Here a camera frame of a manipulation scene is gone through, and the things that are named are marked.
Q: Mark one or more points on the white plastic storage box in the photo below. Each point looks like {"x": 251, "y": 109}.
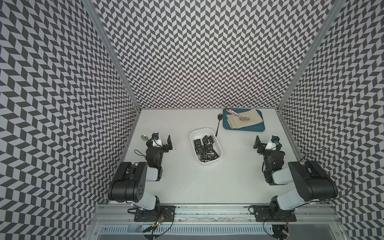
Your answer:
{"x": 199, "y": 134}

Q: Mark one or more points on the aluminium front rail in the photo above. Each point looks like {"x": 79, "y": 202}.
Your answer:
{"x": 323, "y": 214}

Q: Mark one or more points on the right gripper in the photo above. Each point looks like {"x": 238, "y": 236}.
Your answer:
{"x": 262, "y": 145}

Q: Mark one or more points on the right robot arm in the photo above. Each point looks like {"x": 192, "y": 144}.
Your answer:
{"x": 312, "y": 182}

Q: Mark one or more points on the silver spoon on table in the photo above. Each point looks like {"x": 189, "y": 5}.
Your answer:
{"x": 144, "y": 137}

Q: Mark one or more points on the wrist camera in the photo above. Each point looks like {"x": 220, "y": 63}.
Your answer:
{"x": 274, "y": 144}
{"x": 156, "y": 140}

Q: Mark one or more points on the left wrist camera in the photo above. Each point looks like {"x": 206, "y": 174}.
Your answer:
{"x": 156, "y": 140}

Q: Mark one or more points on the blue tray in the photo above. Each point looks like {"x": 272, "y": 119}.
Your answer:
{"x": 257, "y": 128}

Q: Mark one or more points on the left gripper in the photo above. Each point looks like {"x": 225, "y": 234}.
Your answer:
{"x": 165, "y": 146}

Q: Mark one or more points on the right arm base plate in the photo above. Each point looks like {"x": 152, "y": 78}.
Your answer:
{"x": 265, "y": 213}

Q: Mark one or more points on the beige folded cloth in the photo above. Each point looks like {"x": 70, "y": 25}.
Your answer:
{"x": 235, "y": 123}

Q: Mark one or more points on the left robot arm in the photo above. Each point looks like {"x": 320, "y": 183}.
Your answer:
{"x": 128, "y": 184}

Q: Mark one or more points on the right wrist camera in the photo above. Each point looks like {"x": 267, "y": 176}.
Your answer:
{"x": 274, "y": 144}

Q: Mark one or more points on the black spoon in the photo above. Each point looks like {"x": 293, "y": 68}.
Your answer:
{"x": 219, "y": 117}

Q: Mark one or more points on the red handled utensil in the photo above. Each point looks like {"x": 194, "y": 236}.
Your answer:
{"x": 241, "y": 118}

